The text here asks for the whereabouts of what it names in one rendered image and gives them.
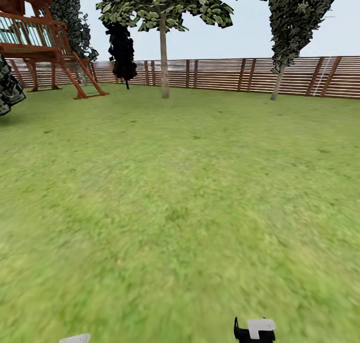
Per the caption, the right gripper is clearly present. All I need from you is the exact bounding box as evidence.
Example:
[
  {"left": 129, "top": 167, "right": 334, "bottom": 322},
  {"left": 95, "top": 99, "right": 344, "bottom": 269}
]
[{"left": 233, "top": 320, "right": 276, "bottom": 343}]

